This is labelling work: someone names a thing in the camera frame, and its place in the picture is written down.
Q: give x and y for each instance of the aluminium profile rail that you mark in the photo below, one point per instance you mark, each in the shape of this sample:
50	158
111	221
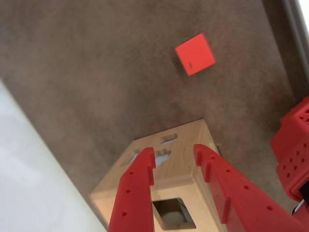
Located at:
293	21

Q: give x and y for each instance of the wooden shape sorter box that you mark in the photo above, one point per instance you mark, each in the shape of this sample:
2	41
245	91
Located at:
176	174

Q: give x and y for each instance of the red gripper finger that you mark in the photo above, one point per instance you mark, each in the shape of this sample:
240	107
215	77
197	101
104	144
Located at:
241	205
132	200

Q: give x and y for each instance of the red robot arm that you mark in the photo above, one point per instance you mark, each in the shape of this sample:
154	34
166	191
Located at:
292	149

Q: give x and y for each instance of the red cube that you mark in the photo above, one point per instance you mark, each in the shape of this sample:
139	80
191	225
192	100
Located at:
195	55

